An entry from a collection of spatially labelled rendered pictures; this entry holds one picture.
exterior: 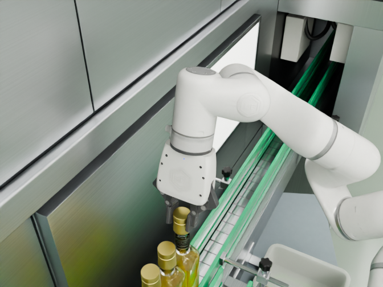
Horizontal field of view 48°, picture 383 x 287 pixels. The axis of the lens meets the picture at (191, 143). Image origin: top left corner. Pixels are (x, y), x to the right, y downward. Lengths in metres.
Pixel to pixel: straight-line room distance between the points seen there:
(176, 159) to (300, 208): 0.81
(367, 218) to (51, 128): 0.57
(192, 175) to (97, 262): 0.27
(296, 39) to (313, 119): 1.00
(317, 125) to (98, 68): 0.38
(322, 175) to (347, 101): 0.83
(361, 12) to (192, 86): 0.94
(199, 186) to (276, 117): 0.20
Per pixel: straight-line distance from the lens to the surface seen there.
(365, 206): 0.85
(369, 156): 0.82
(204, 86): 0.67
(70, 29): 0.66
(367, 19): 1.53
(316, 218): 1.47
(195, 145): 0.71
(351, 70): 1.61
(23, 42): 0.60
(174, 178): 0.76
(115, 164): 0.79
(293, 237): 1.40
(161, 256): 0.82
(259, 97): 0.68
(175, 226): 0.83
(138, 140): 0.83
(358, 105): 1.67
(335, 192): 0.90
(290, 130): 0.79
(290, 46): 1.76
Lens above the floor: 1.81
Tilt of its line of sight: 39 degrees down
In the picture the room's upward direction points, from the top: straight up
